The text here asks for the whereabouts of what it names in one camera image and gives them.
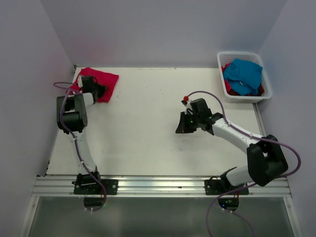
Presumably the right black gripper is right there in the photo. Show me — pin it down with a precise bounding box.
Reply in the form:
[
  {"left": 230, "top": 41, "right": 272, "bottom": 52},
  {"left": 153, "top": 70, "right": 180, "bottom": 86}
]
[{"left": 176, "top": 111, "right": 201, "bottom": 133}]

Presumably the crimson red t shirt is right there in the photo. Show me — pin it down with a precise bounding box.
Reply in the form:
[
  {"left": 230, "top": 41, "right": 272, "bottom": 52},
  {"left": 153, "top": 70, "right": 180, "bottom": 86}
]
[{"left": 70, "top": 68, "right": 119, "bottom": 103}]

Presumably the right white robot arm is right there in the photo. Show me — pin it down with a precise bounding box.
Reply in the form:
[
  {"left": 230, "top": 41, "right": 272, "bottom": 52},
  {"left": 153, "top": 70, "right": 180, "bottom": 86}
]
[{"left": 175, "top": 97, "right": 288, "bottom": 194}]

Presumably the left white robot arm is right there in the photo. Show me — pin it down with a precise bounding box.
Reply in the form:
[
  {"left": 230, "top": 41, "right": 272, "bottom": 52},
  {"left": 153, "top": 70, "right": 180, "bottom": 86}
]
[{"left": 56, "top": 75, "right": 107, "bottom": 195}]

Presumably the bright red t shirt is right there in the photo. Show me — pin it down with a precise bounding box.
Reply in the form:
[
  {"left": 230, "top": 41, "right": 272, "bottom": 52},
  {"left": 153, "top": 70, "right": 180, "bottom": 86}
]
[{"left": 221, "top": 63, "right": 233, "bottom": 92}]

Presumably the blue t shirt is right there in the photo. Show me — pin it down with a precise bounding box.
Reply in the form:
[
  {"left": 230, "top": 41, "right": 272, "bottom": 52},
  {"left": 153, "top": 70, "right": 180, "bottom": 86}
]
[{"left": 224, "top": 59, "right": 263, "bottom": 96}]

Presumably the white plastic basket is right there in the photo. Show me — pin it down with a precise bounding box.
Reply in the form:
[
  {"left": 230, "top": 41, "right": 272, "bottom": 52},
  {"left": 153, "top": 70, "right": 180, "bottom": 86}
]
[{"left": 217, "top": 51, "right": 272, "bottom": 103}]

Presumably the dark red t shirt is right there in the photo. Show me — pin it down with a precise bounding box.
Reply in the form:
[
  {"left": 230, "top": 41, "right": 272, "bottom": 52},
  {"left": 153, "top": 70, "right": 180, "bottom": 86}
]
[{"left": 225, "top": 84, "right": 265, "bottom": 96}]

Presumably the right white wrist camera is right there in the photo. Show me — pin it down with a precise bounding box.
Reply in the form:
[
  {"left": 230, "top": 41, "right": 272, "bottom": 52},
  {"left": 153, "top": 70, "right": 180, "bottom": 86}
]
[{"left": 181, "top": 96, "right": 194, "bottom": 115}]

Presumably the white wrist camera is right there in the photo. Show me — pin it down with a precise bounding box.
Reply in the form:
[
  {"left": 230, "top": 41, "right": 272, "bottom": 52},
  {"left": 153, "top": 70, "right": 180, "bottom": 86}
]
[
  {"left": 181, "top": 96, "right": 194, "bottom": 115},
  {"left": 77, "top": 76, "right": 82, "bottom": 88}
]

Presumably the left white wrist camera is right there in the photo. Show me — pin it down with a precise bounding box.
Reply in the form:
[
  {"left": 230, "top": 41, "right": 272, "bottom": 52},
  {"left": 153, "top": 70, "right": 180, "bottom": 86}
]
[{"left": 77, "top": 76, "right": 82, "bottom": 88}]

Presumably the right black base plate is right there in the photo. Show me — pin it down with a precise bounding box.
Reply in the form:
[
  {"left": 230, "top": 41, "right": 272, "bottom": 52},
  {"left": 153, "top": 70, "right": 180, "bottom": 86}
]
[{"left": 204, "top": 177, "right": 245, "bottom": 196}]

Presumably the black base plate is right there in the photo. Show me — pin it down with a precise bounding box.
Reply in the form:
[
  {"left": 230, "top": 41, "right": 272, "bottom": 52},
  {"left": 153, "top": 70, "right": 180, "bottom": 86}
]
[
  {"left": 72, "top": 179, "right": 119, "bottom": 195},
  {"left": 204, "top": 177, "right": 245, "bottom": 196}
]

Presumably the aluminium mounting rail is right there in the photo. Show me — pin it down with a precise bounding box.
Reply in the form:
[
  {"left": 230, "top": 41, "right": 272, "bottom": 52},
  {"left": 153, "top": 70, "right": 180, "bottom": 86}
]
[{"left": 31, "top": 175, "right": 292, "bottom": 198}]

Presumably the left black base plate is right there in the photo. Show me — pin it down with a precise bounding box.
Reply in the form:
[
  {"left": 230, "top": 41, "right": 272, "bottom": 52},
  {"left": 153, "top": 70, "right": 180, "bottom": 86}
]
[{"left": 72, "top": 179, "right": 119, "bottom": 195}]

